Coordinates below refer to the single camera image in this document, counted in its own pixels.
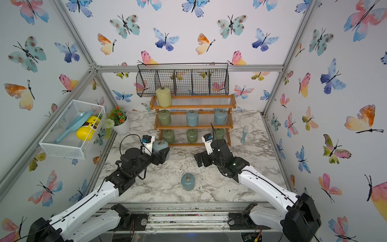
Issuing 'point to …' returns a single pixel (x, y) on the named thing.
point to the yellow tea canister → (164, 97)
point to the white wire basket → (75, 133)
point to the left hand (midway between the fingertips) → (163, 144)
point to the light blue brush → (245, 131)
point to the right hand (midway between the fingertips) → (203, 150)
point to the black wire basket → (184, 78)
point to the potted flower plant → (118, 120)
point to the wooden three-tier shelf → (205, 105)
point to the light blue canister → (159, 145)
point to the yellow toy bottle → (86, 132)
